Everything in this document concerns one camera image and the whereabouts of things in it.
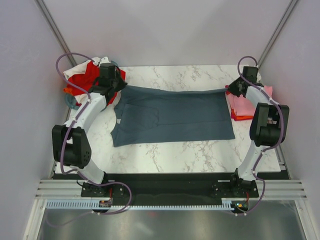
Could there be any left aluminium frame post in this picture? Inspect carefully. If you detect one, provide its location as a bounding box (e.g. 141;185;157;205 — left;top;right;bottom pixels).
35;0;71;54

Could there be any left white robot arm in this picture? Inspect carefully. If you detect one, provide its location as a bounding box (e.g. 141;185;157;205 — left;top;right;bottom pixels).
52;62;127;197

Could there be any teal laundry basket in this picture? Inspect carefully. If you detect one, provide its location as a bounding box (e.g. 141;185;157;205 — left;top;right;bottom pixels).
64;59;118;111

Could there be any right aluminium frame post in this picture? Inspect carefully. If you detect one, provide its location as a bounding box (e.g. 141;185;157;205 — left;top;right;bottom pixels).
257;0;300;68

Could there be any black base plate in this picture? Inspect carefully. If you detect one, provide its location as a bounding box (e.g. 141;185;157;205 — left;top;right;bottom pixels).
77;172;259;206

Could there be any folded pink t shirt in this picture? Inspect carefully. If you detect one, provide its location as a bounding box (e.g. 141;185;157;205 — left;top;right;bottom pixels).
226;85;273;117

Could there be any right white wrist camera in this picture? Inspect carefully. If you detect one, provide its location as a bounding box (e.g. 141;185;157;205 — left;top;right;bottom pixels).
255;64;262;83

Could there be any white t shirt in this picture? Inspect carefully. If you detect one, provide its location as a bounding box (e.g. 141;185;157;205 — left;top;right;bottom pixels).
62;56;111;106

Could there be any grey-blue t shirt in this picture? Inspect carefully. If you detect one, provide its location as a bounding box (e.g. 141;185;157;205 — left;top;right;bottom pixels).
111;86;235;147

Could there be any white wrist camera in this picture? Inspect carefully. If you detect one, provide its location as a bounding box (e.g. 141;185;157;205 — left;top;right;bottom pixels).
255;64;262;83
92;56;111;67

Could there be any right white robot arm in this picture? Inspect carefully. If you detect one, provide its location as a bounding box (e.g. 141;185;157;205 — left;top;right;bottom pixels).
227;66;290;197

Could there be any red t shirt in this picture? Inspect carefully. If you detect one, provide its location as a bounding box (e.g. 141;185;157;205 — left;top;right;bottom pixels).
63;61;126;107

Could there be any aluminium frame post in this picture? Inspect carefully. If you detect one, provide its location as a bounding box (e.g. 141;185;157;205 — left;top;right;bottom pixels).
35;0;71;54
257;0;300;68

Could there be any white slotted cable duct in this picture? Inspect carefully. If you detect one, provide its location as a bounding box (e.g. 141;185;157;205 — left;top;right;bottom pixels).
46;198;249;211

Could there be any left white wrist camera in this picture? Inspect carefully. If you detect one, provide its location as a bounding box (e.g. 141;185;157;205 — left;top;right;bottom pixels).
92;56;111;67

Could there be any aluminium rail profile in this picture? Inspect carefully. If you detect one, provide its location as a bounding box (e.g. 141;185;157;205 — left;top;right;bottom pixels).
35;179;307;200

